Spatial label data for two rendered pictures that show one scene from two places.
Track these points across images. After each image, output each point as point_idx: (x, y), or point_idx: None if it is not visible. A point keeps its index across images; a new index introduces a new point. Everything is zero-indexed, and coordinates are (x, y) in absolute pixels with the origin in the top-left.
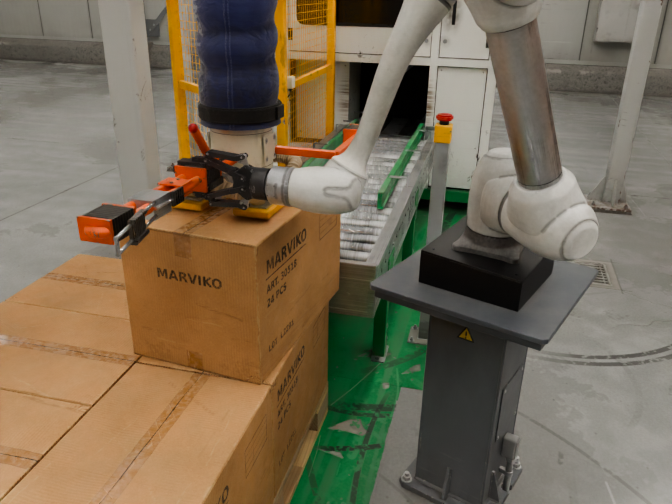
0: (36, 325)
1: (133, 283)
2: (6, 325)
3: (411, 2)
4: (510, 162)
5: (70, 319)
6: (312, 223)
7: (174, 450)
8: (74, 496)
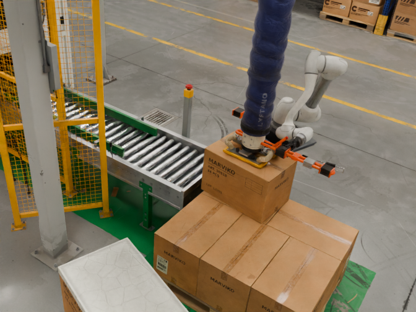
0: (228, 247)
1: (267, 199)
2: (225, 256)
3: (314, 78)
4: (294, 102)
5: (227, 238)
6: None
7: (316, 221)
8: (330, 241)
